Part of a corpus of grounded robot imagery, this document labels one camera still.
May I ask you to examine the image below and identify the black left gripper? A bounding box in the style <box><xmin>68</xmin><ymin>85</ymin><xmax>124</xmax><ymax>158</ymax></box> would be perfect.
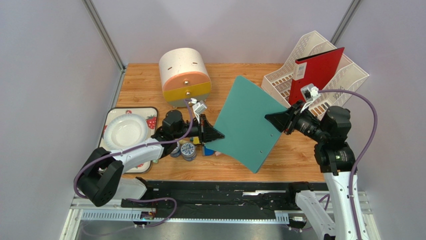
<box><xmin>173</xmin><ymin>114</ymin><xmax>225</xmax><ymax>145</ymax></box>

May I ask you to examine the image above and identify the teal file folder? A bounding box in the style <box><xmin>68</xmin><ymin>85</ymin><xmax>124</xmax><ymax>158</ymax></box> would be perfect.
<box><xmin>205</xmin><ymin>75</ymin><xmax>287</xmax><ymax>174</ymax></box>

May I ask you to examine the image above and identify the red file folder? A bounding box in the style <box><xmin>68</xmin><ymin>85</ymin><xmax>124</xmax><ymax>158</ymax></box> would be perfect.
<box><xmin>288</xmin><ymin>47</ymin><xmax>345</xmax><ymax>105</ymax></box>

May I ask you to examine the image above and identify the round drawer storage box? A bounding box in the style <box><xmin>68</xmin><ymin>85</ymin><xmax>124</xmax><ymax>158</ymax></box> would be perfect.
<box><xmin>158</xmin><ymin>47</ymin><xmax>212</xmax><ymax>108</ymax></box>

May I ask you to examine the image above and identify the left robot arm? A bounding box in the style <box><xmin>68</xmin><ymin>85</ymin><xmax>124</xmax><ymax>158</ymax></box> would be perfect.
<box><xmin>73</xmin><ymin>110</ymin><xmax>225</xmax><ymax>207</ymax></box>

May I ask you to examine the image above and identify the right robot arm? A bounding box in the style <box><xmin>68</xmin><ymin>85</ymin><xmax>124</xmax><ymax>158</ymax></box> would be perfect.
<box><xmin>265</xmin><ymin>100</ymin><xmax>370</xmax><ymax>240</ymax></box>

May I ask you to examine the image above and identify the yellow bone-shaped eraser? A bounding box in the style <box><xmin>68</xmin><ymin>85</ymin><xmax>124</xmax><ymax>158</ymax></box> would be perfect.
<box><xmin>192</xmin><ymin>137</ymin><xmax>201</xmax><ymax>145</ymax></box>

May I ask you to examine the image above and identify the blue patterned tape roll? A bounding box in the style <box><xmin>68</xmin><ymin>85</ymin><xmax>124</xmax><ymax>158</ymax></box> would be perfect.
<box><xmin>180</xmin><ymin>142</ymin><xmax>197</xmax><ymax>162</ymax></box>
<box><xmin>170</xmin><ymin>142</ymin><xmax>181</xmax><ymax>158</ymax></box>

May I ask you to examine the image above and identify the strawberry pattern tray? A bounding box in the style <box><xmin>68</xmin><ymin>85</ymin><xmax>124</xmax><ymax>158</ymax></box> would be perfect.
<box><xmin>98</xmin><ymin>106</ymin><xmax>159</xmax><ymax>175</ymax></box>

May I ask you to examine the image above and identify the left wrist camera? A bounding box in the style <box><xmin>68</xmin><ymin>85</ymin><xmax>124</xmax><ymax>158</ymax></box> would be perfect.
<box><xmin>192</xmin><ymin>100</ymin><xmax>208</xmax><ymax>115</ymax></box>

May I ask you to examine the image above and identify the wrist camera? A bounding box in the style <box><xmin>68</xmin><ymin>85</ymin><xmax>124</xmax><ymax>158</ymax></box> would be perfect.
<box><xmin>192</xmin><ymin>100</ymin><xmax>208</xmax><ymax>115</ymax></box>
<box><xmin>300</xmin><ymin>83</ymin><xmax>321</xmax><ymax>113</ymax></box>

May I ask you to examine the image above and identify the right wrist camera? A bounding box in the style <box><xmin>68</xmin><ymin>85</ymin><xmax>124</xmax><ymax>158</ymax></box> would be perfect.
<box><xmin>300</xmin><ymin>83</ymin><xmax>321</xmax><ymax>113</ymax></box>

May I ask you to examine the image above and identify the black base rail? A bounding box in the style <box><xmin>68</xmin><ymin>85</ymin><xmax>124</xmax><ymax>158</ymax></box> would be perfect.
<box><xmin>120</xmin><ymin>180</ymin><xmax>334</xmax><ymax>221</ymax></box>

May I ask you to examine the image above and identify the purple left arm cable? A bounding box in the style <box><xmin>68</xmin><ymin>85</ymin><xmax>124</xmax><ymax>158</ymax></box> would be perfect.
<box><xmin>73</xmin><ymin>98</ymin><xmax>196</xmax><ymax>229</ymax></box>

